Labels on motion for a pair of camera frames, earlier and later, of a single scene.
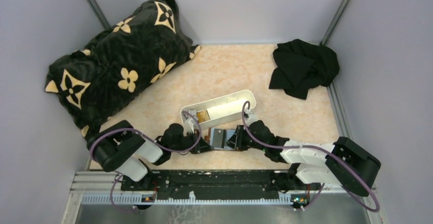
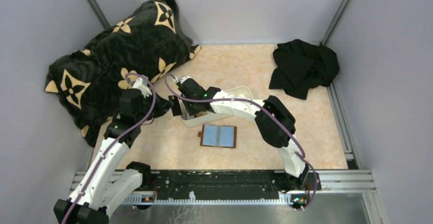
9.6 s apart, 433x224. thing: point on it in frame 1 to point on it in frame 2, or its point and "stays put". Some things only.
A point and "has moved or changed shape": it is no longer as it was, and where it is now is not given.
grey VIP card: (219, 138) to (175, 107)
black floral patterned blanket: (92, 83) stays put
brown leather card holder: (229, 132) has moved or changed shape
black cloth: (301, 64) stays put
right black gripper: (236, 141) to (190, 112)
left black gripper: (202, 146) to (163, 105)
